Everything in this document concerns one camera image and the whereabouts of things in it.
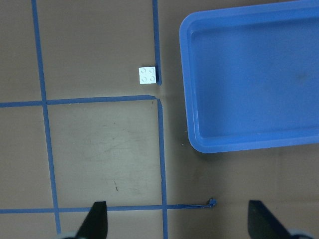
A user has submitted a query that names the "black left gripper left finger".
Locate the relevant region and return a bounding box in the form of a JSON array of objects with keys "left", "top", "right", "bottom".
[{"left": 75, "top": 201, "right": 108, "bottom": 239}]

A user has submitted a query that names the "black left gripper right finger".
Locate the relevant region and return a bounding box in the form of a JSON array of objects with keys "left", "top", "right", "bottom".
[{"left": 248, "top": 200, "right": 291, "bottom": 239}]

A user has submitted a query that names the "white block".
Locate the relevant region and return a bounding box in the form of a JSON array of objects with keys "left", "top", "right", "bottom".
[{"left": 139, "top": 66, "right": 157, "bottom": 85}]

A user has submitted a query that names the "blue plastic tray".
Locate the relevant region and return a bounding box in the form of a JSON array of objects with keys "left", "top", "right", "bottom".
[{"left": 179, "top": 0, "right": 319, "bottom": 153}]

